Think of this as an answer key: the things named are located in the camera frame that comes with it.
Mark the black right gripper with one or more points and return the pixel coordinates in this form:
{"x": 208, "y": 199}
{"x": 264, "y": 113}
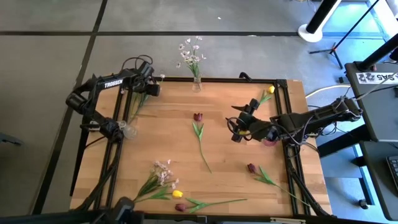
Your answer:
{"x": 253, "y": 126}

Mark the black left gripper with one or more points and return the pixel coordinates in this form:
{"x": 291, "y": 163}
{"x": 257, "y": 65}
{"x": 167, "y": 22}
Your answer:
{"x": 141, "y": 76}

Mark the dark red tulip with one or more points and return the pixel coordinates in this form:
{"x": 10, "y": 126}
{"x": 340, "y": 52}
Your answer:
{"x": 181, "y": 207}
{"x": 198, "y": 117}
{"x": 252, "y": 168}

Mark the yellow tulip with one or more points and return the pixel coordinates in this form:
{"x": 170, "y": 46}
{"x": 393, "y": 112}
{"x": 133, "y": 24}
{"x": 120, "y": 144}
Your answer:
{"x": 271, "y": 89}
{"x": 134, "y": 109}
{"x": 177, "y": 194}

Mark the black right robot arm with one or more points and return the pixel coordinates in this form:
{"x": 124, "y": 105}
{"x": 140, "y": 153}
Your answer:
{"x": 311, "y": 119}

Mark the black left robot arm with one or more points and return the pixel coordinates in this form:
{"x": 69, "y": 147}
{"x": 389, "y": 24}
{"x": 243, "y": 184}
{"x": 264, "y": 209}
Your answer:
{"x": 105, "y": 85}

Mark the purple glass vase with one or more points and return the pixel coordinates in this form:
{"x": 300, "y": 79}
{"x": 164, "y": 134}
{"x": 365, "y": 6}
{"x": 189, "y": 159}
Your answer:
{"x": 269, "y": 143}

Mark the slim clear glass vase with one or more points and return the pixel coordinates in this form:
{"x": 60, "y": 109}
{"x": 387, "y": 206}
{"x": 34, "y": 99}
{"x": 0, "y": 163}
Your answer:
{"x": 196, "y": 85}

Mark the wide clear glass vase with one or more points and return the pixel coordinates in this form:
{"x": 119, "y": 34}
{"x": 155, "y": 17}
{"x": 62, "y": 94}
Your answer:
{"x": 128, "y": 131}

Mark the black table clamp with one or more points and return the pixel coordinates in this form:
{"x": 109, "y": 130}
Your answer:
{"x": 245, "y": 76}

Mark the small black floor box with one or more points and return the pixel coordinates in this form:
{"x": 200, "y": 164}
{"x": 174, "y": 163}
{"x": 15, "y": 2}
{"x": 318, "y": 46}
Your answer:
{"x": 342, "y": 80}

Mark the white floor stand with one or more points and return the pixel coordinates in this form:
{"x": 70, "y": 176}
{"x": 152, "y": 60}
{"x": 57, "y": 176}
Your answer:
{"x": 311, "y": 33}

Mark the black tripod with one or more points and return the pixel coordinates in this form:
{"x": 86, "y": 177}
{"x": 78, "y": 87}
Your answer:
{"x": 334, "y": 49}

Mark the white printed label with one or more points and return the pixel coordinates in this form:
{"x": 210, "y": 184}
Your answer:
{"x": 373, "y": 77}

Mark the black desk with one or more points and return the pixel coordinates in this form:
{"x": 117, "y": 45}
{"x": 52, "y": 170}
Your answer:
{"x": 381, "y": 183}
{"x": 382, "y": 109}

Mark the black caster wheel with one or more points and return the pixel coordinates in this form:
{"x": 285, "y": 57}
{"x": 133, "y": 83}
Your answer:
{"x": 362, "y": 204}

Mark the black slanted pole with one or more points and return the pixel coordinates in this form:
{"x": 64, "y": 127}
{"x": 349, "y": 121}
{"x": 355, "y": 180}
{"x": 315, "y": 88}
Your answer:
{"x": 377, "y": 53}

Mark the black lower desk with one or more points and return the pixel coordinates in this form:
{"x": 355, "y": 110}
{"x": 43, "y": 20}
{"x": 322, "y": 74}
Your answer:
{"x": 381, "y": 183}

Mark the black keyboard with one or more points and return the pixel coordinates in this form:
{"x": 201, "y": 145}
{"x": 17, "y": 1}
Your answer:
{"x": 394, "y": 171}

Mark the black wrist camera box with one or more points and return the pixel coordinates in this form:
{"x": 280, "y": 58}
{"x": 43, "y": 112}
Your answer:
{"x": 153, "y": 90}

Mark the black aluminium table frame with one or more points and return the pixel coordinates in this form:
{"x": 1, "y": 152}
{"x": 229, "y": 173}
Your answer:
{"x": 224, "y": 80}

